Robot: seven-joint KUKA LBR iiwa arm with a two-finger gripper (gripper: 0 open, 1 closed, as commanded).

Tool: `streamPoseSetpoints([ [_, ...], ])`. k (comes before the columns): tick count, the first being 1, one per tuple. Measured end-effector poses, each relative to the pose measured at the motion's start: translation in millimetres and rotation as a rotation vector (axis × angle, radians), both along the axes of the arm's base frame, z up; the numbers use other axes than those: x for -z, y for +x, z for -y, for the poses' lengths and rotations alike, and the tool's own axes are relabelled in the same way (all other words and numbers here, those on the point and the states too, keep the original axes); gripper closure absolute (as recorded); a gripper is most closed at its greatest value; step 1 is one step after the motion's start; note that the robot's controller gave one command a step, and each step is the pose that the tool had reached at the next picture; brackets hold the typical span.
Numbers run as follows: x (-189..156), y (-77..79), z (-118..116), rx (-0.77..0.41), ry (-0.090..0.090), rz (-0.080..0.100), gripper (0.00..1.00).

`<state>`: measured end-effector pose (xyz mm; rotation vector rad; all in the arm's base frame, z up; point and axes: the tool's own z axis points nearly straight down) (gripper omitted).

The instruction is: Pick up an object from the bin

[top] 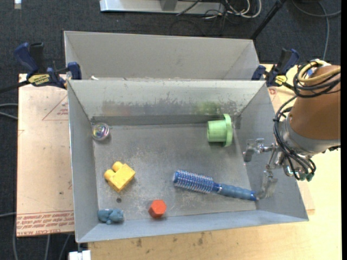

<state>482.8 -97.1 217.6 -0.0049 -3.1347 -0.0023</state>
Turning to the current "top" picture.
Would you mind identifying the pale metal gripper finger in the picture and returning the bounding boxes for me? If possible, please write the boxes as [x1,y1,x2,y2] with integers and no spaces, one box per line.
[256,164,279,199]
[242,138,275,163]

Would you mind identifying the light green plastic cup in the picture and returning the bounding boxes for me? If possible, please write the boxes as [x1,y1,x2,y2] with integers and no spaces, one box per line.
[206,113,234,148]

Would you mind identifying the blue round hairbrush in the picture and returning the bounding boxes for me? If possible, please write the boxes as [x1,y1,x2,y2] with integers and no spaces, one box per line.
[172,169,258,202]

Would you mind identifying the grey metal bin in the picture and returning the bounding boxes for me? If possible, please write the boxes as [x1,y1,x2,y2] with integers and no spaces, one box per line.
[63,30,310,244]

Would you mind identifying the orange-red hexagonal block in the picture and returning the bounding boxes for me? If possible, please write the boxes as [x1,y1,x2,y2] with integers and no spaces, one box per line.
[147,199,168,219]

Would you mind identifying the yellow toy building block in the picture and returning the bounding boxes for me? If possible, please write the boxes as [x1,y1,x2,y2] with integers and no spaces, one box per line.
[104,161,136,193]

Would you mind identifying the clear iridescent ball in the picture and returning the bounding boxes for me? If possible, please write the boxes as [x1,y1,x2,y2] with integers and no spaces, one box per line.
[91,122,111,141]

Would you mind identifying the blue toy animal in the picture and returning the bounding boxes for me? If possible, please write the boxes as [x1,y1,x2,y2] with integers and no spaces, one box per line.
[97,208,125,225]

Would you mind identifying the brown cardboard board, red print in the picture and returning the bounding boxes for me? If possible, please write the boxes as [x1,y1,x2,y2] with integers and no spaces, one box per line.
[16,73,316,238]

